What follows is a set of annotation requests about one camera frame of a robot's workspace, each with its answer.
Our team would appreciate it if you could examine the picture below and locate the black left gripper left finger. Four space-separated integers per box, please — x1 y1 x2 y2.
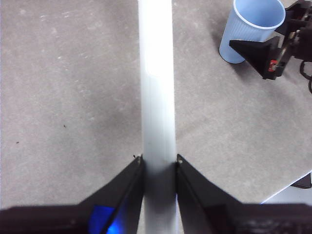
0 156 144 234

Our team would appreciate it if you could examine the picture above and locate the blue ribbed plastic cup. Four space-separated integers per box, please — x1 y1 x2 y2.
218 0 286 64

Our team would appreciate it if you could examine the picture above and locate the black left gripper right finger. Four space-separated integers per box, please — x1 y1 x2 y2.
175 154 312 234

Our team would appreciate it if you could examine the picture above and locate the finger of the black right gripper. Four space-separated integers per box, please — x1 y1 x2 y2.
274 2 302 36
229 36 280 79

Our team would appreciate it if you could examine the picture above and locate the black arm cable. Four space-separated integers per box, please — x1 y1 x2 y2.
299 59 312 95

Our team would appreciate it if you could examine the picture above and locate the grey-handled sponge cup brush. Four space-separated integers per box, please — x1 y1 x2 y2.
136 0 177 234

